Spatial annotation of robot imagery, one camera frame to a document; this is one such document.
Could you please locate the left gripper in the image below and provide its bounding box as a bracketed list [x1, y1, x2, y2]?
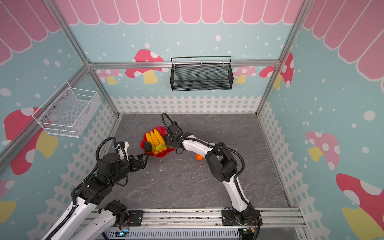
[109, 153, 149, 186]

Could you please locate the yellow fake banana bunch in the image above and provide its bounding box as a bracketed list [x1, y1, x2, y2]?
[145, 129, 168, 157]

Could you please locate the orange fake orange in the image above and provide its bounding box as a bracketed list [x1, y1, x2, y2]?
[196, 154, 205, 161]

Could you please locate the dark fake avocado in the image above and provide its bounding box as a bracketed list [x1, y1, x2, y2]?
[143, 142, 153, 153]

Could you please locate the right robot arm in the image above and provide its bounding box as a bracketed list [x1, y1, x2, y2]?
[161, 113, 263, 239]

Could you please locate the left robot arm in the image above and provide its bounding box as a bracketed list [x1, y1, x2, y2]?
[43, 137, 149, 240]

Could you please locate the red flower-shaped fruit bowl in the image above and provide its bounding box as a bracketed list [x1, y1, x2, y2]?
[140, 127, 175, 158]

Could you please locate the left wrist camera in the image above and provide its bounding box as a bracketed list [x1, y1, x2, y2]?
[114, 141, 129, 160]

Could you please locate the black mesh wall basket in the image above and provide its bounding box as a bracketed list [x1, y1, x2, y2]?
[170, 56, 234, 91]

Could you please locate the white wire wall basket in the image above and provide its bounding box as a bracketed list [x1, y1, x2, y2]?
[32, 82, 102, 138]

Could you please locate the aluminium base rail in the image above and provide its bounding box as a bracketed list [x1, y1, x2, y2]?
[122, 208, 306, 229]

